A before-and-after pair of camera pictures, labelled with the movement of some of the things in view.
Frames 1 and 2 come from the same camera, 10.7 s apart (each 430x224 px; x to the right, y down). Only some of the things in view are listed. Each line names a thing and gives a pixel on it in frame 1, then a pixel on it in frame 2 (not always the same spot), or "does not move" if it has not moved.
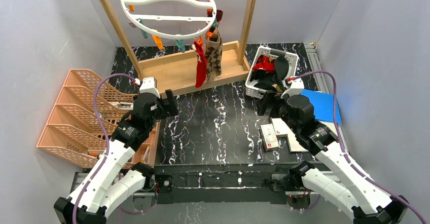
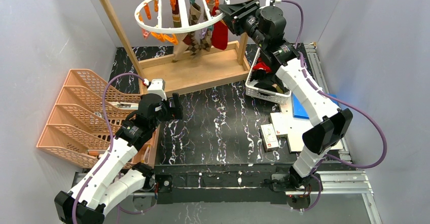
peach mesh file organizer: (89, 108) does not move
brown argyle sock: (213, 57) → (194, 13)
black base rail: (222, 184) does not move
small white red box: (269, 138) does not move
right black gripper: (269, 103) → (238, 19)
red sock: (202, 66) → (220, 35)
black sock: (265, 81) does not move
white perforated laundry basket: (258, 91) does not move
